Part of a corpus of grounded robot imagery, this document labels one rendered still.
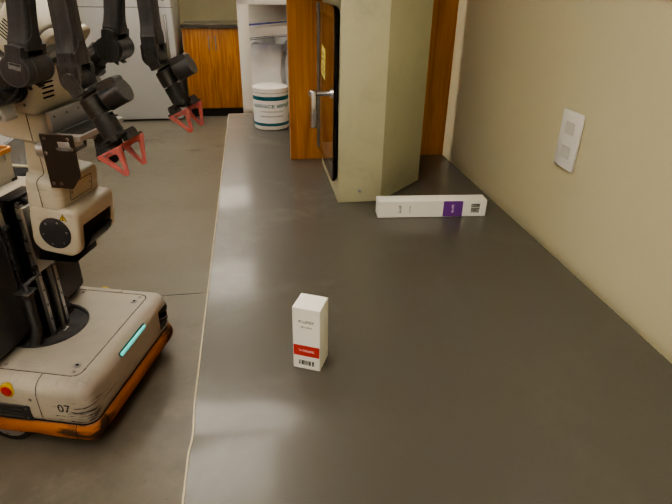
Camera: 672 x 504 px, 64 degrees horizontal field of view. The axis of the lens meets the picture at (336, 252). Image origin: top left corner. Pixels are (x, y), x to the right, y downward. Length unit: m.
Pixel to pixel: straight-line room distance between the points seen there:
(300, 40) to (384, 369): 1.07
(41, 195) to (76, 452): 0.88
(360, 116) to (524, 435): 0.82
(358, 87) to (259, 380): 0.75
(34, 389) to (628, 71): 1.83
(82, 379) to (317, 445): 1.35
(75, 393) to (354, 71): 1.32
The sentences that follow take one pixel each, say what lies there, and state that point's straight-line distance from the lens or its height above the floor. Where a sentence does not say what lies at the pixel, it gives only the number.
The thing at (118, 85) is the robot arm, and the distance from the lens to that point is 1.45.
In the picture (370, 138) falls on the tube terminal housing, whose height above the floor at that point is 1.10.
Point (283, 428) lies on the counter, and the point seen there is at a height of 0.94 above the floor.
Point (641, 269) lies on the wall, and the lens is 1.03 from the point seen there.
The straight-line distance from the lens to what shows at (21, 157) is 3.50.
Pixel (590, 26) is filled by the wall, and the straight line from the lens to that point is 1.18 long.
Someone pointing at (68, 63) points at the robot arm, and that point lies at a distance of 1.48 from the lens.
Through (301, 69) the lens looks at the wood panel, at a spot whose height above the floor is 1.21.
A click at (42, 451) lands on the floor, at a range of 2.18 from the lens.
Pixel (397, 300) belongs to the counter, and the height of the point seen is 0.94.
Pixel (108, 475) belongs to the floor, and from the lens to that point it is 2.01.
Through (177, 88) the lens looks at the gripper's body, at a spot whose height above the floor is 1.12.
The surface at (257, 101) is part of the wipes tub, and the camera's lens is 2.02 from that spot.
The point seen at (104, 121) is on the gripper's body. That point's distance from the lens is 1.48.
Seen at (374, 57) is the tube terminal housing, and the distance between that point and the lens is 1.28.
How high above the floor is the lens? 1.45
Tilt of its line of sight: 27 degrees down
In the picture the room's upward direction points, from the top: 1 degrees clockwise
